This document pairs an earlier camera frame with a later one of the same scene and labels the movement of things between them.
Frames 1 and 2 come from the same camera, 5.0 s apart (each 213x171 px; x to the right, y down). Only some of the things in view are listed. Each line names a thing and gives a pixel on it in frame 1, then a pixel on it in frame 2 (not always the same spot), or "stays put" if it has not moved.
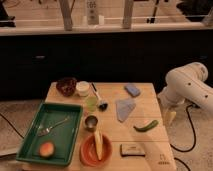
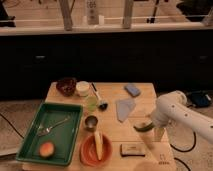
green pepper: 150,126 stays put
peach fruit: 47,149 stays put
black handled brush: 101,105 stays put
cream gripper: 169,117 to 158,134
